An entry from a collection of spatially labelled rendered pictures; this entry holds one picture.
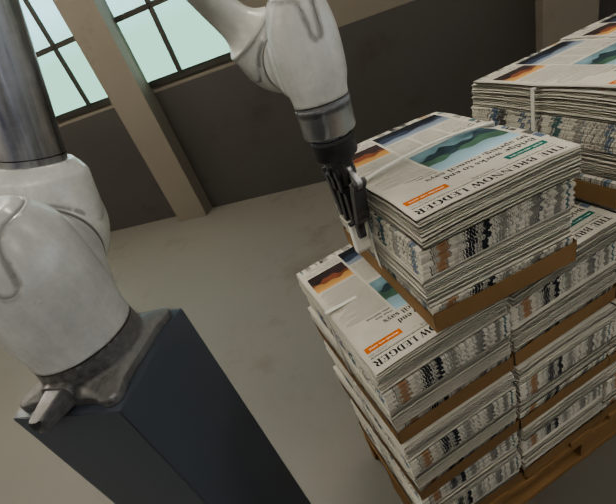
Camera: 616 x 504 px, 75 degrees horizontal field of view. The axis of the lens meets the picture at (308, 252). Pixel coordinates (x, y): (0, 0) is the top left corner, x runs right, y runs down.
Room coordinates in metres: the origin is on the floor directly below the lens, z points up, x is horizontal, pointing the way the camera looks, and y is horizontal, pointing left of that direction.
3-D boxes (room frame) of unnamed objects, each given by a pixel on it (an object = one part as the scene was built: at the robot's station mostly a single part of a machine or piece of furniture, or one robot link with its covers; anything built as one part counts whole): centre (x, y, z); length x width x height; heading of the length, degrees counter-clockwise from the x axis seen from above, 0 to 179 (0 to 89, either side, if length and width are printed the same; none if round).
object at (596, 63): (0.79, -0.70, 1.06); 0.37 x 0.29 x 0.01; 12
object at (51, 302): (0.53, 0.37, 1.17); 0.18 x 0.16 x 0.22; 12
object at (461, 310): (0.56, -0.28, 0.86); 0.29 x 0.16 x 0.04; 98
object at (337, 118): (0.66, -0.11, 1.19); 0.09 x 0.09 x 0.06
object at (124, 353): (0.50, 0.37, 1.03); 0.22 x 0.18 x 0.06; 159
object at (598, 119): (0.80, -0.69, 0.95); 0.38 x 0.29 x 0.23; 12
